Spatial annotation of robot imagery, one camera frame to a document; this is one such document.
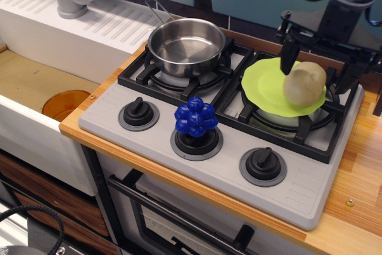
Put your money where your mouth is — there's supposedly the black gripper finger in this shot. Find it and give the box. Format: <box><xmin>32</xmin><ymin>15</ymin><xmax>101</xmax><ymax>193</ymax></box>
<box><xmin>280</xmin><ymin>38</ymin><xmax>300</xmax><ymax>75</ymax></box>
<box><xmin>335</xmin><ymin>63</ymin><xmax>359</xmax><ymax>94</ymax></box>

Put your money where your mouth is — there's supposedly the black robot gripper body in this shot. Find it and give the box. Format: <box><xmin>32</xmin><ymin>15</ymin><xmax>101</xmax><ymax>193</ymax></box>
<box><xmin>277</xmin><ymin>10</ymin><xmax>381</xmax><ymax>73</ymax></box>

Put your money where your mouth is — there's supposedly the beige toy potato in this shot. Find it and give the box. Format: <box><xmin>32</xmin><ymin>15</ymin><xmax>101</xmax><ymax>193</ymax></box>
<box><xmin>283</xmin><ymin>62</ymin><xmax>326</xmax><ymax>107</ymax></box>

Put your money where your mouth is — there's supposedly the blue toy blueberry cluster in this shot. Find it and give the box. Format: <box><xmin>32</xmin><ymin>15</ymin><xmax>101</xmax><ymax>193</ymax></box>
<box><xmin>174</xmin><ymin>97</ymin><xmax>218</xmax><ymax>138</ymax></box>

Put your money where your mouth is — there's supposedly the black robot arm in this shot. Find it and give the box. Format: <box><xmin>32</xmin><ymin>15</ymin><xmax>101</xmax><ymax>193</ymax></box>
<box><xmin>278</xmin><ymin>0</ymin><xmax>381</xmax><ymax>94</ymax></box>

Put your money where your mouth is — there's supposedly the light green plastic plate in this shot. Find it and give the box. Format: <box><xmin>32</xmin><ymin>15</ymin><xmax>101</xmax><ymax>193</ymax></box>
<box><xmin>241</xmin><ymin>57</ymin><xmax>326</xmax><ymax>118</ymax></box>

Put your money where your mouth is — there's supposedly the stainless steel pot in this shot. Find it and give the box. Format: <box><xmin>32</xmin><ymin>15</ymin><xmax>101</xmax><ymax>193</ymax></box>
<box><xmin>147</xmin><ymin>14</ymin><xmax>226</xmax><ymax>78</ymax></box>

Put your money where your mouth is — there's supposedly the black right stove knob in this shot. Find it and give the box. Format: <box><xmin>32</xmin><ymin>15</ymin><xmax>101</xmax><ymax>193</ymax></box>
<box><xmin>239</xmin><ymin>147</ymin><xmax>287</xmax><ymax>188</ymax></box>

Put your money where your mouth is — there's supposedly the black stove knob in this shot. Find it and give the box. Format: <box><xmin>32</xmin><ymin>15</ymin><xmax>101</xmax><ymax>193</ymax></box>
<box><xmin>118</xmin><ymin>97</ymin><xmax>159</xmax><ymax>132</ymax></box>
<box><xmin>239</xmin><ymin>147</ymin><xmax>287</xmax><ymax>188</ymax></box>
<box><xmin>170</xmin><ymin>127</ymin><xmax>224</xmax><ymax>161</ymax></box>

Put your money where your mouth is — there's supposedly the grey toy stove top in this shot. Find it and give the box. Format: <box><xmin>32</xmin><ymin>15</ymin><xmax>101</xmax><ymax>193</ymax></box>
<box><xmin>78</xmin><ymin>38</ymin><xmax>365</xmax><ymax>231</ymax></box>

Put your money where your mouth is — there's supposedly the black middle stove knob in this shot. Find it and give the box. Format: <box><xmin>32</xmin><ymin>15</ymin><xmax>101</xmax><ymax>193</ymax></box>
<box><xmin>170</xmin><ymin>127</ymin><xmax>224</xmax><ymax>161</ymax></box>

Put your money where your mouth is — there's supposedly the black left stove knob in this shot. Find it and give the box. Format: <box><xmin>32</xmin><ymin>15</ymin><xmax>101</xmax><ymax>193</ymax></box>
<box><xmin>118</xmin><ymin>97</ymin><xmax>159</xmax><ymax>132</ymax></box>

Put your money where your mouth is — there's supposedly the black right burner grate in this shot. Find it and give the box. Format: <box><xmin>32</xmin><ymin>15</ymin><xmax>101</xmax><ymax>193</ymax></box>
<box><xmin>217</xmin><ymin>51</ymin><xmax>364</xmax><ymax>164</ymax></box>

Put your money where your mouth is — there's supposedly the black burner grate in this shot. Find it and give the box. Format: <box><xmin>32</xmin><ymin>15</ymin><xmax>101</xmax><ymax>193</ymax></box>
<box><xmin>118</xmin><ymin>38</ymin><xmax>255</xmax><ymax>119</ymax></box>
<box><xmin>217</xmin><ymin>51</ymin><xmax>364</xmax><ymax>164</ymax></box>

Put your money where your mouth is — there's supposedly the black left burner grate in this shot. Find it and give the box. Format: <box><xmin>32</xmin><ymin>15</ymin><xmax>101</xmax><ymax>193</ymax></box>
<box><xmin>118</xmin><ymin>38</ymin><xmax>255</xmax><ymax>119</ymax></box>

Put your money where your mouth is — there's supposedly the white toy sink unit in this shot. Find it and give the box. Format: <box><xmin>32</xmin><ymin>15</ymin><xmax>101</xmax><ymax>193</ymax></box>
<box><xmin>1</xmin><ymin>0</ymin><xmax>159</xmax><ymax>196</ymax></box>

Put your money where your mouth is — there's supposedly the orange translucent plastic bowl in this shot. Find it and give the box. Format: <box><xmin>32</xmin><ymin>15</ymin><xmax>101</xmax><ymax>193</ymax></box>
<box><xmin>42</xmin><ymin>90</ymin><xmax>90</xmax><ymax>122</ymax></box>

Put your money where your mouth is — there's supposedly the black oven door handle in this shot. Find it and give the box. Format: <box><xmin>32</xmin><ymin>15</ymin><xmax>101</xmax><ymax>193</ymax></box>
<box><xmin>107</xmin><ymin>169</ymin><xmax>254</xmax><ymax>254</ymax></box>

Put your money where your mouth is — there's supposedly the black cable lower left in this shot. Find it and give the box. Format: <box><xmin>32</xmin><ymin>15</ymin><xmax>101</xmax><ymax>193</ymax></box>
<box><xmin>0</xmin><ymin>204</ymin><xmax>65</xmax><ymax>255</ymax></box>

